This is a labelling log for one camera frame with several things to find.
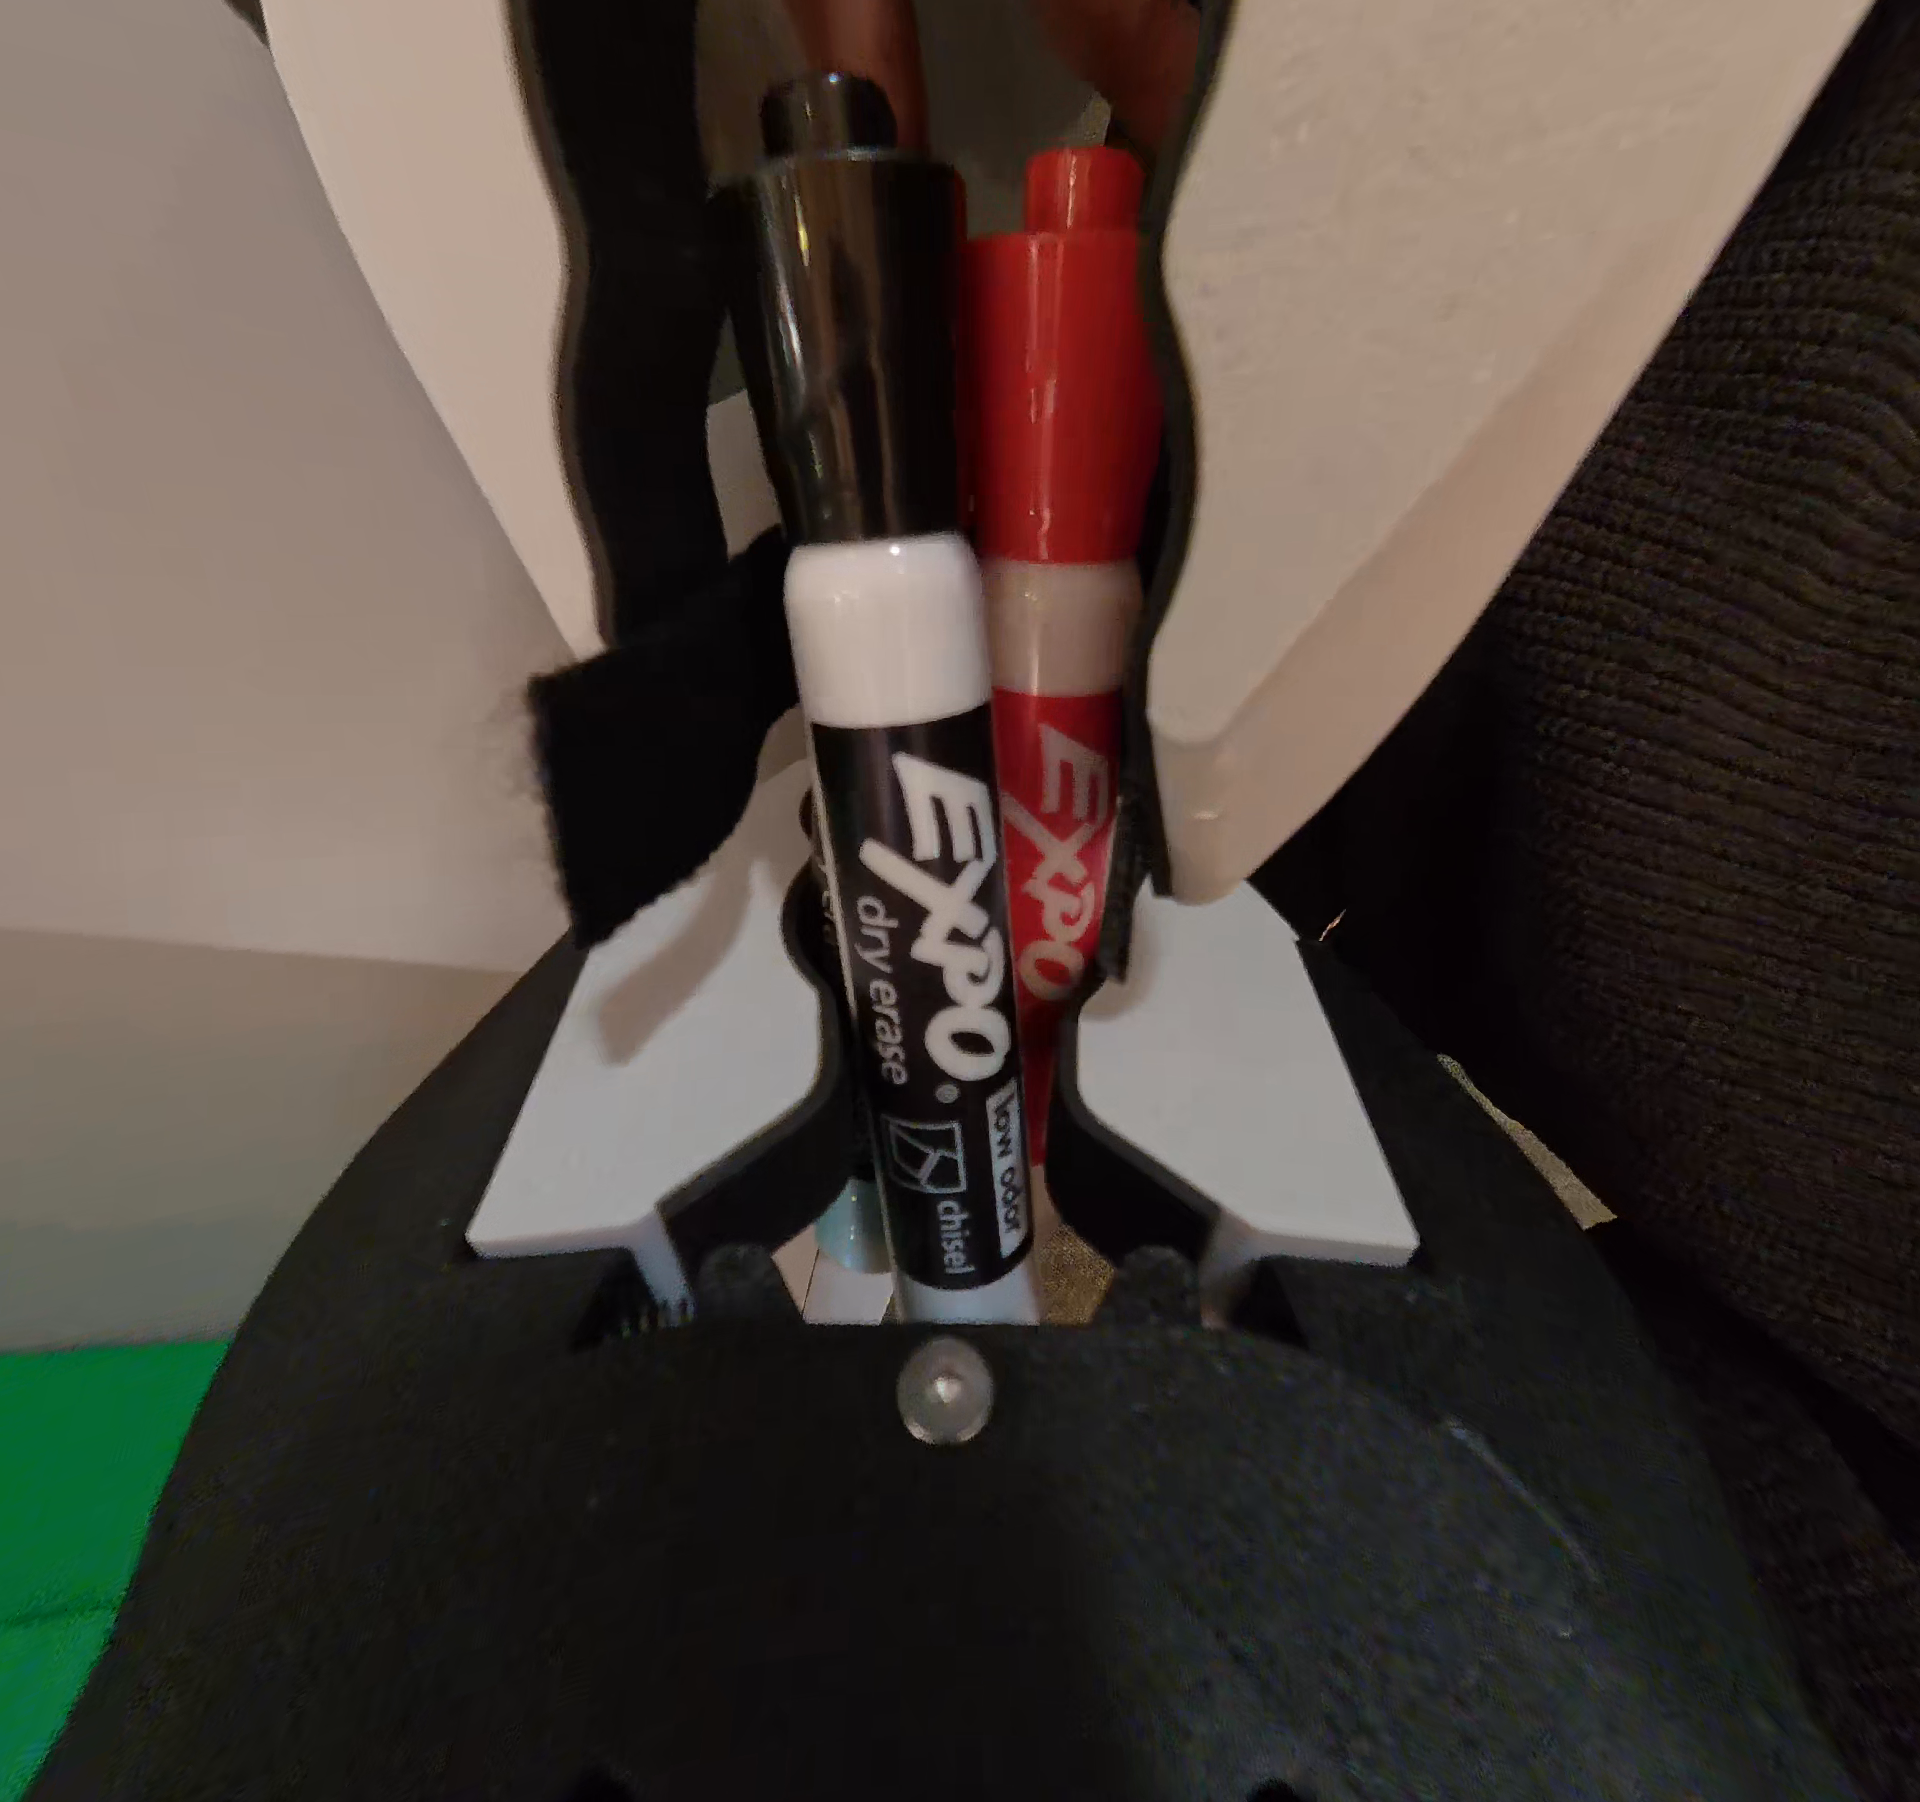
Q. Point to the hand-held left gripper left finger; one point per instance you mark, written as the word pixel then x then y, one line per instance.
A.
pixel 674 1082

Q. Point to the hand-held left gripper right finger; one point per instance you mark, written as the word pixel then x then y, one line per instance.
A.
pixel 1243 1082

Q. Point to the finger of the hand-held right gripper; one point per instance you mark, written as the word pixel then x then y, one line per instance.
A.
pixel 1500 183
pixel 420 106

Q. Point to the red dry erase marker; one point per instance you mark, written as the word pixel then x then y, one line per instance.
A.
pixel 1058 405

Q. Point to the green plastic bin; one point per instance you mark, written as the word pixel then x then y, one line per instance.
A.
pixel 87 1531

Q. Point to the person's black sweater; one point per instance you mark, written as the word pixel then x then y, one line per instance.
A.
pixel 1728 631

